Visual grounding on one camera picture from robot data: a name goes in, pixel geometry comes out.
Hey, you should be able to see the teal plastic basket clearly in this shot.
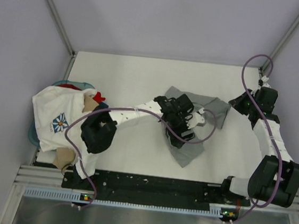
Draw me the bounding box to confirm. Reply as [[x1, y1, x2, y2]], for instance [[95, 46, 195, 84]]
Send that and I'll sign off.
[[27, 80, 94, 147]]

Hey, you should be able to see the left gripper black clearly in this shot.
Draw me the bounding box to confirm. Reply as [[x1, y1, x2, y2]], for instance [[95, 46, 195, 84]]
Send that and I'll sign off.
[[164, 109, 196, 149]]

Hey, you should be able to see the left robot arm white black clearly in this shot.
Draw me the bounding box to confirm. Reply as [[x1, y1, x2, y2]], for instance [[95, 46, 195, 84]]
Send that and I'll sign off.
[[72, 94, 205, 189]]

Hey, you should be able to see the left aluminium frame post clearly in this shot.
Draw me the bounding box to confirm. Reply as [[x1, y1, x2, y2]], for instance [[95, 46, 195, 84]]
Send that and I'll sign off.
[[45, 0, 75, 56]]

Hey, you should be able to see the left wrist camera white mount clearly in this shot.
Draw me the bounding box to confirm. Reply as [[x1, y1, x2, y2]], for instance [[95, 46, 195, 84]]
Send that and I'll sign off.
[[185, 109, 206, 130]]

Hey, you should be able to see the grey slotted cable duct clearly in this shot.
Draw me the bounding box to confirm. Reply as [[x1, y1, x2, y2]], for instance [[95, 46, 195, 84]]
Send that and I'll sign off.
[[24, 187, 236, 219]]

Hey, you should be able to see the right aluminium frame post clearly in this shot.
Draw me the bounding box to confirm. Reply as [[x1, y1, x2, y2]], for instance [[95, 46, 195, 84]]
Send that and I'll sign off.
[[269, 13, 299, 61]]

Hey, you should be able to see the red t-shirt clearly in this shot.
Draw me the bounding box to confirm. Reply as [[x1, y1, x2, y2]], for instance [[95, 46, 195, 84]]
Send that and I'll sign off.
[[58, 84, 106, 104]]

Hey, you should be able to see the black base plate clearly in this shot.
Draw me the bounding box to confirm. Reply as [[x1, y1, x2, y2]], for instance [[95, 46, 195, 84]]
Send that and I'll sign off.
[[60, 165, 254, 217]]

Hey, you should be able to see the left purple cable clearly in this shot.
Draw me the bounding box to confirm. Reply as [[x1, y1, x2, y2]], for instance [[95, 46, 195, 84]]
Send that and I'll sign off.
[[56, 94, 219, 223]]

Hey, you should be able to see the aluminium frame post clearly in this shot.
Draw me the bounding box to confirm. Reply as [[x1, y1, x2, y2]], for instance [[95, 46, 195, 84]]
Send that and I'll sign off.
[[269, 13, 299, 61], [45, 0, 75, 56]]

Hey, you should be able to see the white t-shirt with flower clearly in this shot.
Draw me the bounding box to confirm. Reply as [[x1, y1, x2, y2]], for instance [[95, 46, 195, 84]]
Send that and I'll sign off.
[[32, 86, 100, 179]]

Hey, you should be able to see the grey t-shirt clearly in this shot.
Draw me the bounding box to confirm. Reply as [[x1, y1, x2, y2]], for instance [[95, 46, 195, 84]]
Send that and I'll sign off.
[[163, 86, 231, 168]]

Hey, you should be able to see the aluminium frame front rail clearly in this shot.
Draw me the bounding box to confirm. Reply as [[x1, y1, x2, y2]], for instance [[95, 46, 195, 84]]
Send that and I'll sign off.
[[14, 165, 299, 214]]

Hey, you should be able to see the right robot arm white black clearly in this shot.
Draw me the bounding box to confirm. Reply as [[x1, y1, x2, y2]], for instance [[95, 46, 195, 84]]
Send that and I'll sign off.
[[219, 86, 299, 208]]

